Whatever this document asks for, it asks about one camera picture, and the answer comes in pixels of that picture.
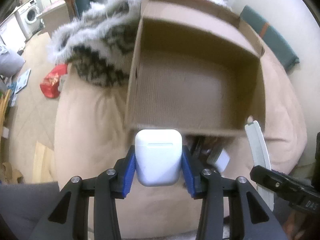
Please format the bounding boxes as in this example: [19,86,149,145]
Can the brown cardboard box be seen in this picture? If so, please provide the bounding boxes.
[125,0,266,137]

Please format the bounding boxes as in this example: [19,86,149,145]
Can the beige bed cover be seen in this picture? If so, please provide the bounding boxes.
[54,48,307,238]

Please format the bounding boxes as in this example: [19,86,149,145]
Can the teal cushion with orange stripe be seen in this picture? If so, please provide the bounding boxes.
[240,5,300,72]

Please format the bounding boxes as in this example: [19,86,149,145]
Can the fluffy white black blanket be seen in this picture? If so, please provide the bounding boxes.
[48,0,142,87]

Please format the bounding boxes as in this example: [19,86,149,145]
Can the white remote control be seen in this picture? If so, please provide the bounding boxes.
[245,116,274,211]

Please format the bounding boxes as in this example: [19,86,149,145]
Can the white earbuds case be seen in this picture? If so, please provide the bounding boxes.
[135,129,182,187]

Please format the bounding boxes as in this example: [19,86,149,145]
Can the white power adapter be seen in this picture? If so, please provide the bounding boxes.
[207,148,230,173]

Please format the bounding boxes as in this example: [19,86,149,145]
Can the red snack bag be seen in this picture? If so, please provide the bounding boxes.
[40,64,67,99]

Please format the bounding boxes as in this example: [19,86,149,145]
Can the white washing machine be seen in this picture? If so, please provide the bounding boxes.
[14,0,43,40]

